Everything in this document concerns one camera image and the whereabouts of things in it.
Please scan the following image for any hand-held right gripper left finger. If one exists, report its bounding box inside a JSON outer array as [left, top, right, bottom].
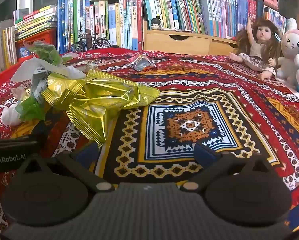
[[17, 141, 116, 193]]

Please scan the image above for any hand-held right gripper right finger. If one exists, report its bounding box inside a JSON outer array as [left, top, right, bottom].
[[178, 142, 278, 193]]

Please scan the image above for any gold foil bag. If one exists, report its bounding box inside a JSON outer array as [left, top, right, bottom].
[[66, 99, 123, 149]]

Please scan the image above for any large gold foil wrapper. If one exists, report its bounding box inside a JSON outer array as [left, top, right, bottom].
[[43, 69, 160, 111]]

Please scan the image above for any row of pale worn books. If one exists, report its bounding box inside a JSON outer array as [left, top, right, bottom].
[[0, 22, 18, 79]]

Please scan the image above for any stack of flat books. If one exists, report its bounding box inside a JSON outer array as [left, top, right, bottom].
[[14, 5, 58, 41]]

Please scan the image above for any row of colourful upright books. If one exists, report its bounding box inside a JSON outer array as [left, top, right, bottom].
[[141, 0, 290, 39]]

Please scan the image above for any white crumpled tissue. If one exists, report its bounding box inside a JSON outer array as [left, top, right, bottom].
[[0, 102, 24, 126]]

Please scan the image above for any green white printed wrapper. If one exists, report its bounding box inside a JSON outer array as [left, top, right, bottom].
[[14, 67, 51, 121]]

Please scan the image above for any red patterned tablecloth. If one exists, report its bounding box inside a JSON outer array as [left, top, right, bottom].
[[0, 49, 299, 233]]

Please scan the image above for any white crumpled plastic bag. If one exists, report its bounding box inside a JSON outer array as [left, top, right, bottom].
[[11, 56, 88, 83]]

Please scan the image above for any silver foil packet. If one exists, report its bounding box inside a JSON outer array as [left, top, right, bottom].
[[128, 55, 157, 72]]

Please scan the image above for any green plastic wrapper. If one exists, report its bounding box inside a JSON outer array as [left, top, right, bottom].
[[24, 42, 73, 67]]

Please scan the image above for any miniature black bicycle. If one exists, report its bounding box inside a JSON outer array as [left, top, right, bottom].
[[68, 30, 112, 53]]

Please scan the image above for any wooden drawer organizer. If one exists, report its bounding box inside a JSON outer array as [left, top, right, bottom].
[[143, 21, 240, 55]]

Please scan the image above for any brown monkey plush toy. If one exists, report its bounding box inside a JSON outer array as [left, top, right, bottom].
[[229, 17, 281, 81]]

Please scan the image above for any red plastic crate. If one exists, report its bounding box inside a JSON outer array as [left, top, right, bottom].
[[15, 27, 59, 60]]

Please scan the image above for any white pink bunny plush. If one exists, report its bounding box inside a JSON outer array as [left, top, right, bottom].
[[276, 17, 299, 86]]

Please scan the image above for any small black-haired figurine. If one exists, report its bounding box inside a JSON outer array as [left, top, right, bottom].
[[150, 16, 162, 31]]

